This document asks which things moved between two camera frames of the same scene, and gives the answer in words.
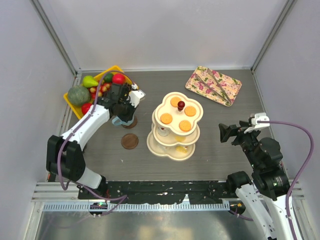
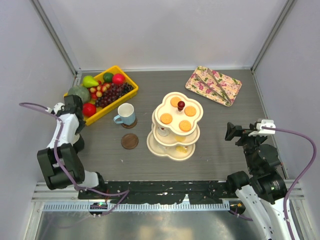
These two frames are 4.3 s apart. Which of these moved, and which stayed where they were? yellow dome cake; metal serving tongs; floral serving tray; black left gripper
Moved: black left gripper
Stayed: yellow dome cake; floral serving tray; metal serving tongs
